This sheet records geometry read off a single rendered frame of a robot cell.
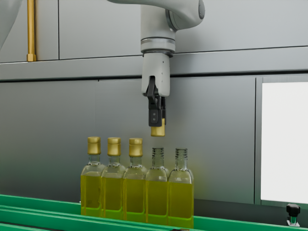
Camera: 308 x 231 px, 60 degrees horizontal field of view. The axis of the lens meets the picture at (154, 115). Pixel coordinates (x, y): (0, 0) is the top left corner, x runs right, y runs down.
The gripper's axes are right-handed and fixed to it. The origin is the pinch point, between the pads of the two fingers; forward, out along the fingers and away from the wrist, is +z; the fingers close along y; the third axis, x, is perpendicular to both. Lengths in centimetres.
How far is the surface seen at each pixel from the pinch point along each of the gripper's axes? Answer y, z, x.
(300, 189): -12.3, 18.5, 34.8
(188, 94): -12.0, -6.3, 5.7
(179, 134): -12.0, 5.1, 3.4
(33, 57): -13, -19, -47
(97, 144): 0.9, 7.0, -15.8
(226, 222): -3.2, 25.5, 16.5
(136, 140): 1.5, 5.7, -4.9
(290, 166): -12.3, 12.7, 32.3
